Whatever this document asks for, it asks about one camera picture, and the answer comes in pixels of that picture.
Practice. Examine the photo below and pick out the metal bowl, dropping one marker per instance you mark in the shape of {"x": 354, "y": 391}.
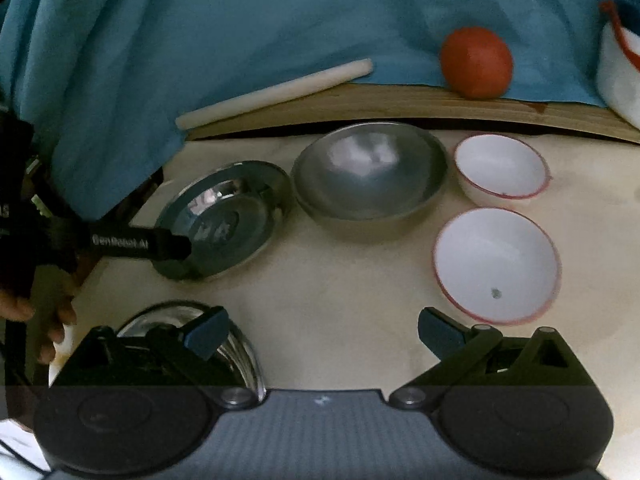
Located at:
{"x": 235, "y": 210}

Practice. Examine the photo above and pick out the orange ball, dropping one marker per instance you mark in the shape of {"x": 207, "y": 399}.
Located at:
{"x": 475, "y": 62}

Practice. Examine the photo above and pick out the glass bowl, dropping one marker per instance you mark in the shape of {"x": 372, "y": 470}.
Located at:
{"x": 240, "y": 350}

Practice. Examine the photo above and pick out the white stick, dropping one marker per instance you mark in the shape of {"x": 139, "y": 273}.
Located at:
{"x": 275, "y": 92}

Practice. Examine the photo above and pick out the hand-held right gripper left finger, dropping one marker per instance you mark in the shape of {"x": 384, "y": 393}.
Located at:
{"x": 207, "y": 332}

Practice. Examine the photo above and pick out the white mug with red rim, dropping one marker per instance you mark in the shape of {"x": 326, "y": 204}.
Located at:
{"x": 617, "y": 75}

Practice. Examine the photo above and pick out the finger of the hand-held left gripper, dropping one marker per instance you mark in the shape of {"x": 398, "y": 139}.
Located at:
{"x": 150, "y": 247}

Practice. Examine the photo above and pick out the blue cloth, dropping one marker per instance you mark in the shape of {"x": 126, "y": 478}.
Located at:
{"x": 250, "y": 20}

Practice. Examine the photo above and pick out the wooden board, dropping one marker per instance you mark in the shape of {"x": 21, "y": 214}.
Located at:
{"x": 350, "y": 105}

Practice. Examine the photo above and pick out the white bowl with red rim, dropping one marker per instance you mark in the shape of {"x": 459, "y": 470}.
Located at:
{"x": 370, "y": 175}

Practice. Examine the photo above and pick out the large white red-rimmed bowl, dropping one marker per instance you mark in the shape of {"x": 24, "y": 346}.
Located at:
{"x": 495, "y": 260}

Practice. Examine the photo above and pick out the small white red-rimmed bowl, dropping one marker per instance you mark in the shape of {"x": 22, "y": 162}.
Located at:
{"x": 500, "y": 165}

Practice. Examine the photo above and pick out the person's left hand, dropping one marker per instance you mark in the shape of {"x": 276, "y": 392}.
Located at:
{"x": 65, "y": 310}

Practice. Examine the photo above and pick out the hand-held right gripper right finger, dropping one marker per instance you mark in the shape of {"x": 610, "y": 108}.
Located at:
{"x": 440, "y": 335}

